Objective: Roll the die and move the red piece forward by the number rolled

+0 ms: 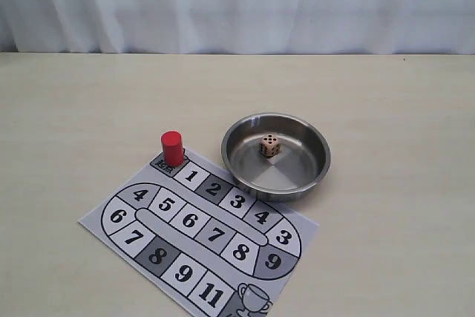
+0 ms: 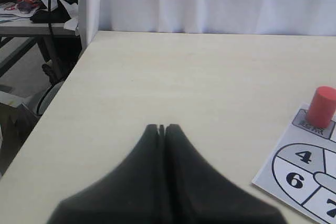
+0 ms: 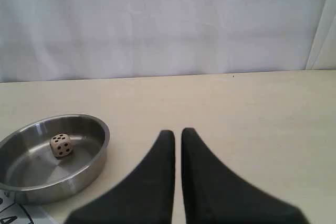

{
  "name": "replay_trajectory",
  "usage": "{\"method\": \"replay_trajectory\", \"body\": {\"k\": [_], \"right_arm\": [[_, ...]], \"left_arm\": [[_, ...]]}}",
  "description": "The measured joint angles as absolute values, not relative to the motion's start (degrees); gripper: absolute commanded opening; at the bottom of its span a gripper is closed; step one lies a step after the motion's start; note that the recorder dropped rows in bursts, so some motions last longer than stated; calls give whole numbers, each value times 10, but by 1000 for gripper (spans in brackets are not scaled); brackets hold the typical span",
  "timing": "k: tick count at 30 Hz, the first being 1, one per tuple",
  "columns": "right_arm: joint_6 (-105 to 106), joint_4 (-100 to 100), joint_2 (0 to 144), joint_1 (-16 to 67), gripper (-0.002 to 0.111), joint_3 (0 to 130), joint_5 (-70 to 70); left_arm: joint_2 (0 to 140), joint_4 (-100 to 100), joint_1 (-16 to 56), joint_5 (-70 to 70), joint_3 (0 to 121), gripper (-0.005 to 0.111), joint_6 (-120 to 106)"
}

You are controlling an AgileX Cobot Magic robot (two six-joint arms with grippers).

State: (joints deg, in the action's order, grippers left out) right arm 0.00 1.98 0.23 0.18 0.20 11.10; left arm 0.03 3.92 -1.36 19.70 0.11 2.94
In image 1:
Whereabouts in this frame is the white curtain backdrop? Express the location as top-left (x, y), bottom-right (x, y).
top-left (1, 0), bottom-right (474, 54)

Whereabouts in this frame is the beige wooden die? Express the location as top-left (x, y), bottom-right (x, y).
top-left (259, 133), bottom-right (281, 157)

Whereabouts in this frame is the red cylinder game piece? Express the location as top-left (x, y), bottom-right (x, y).
top-left (161, 131), bottom-right (184, 167)

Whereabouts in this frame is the printed paper game board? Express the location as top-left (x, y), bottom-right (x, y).
top-left (80, 150), bottom-right (318, 316)

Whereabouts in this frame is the round stainless steel bowl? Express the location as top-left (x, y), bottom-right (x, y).
top-left (220, 112), bottom-right (331, 202)

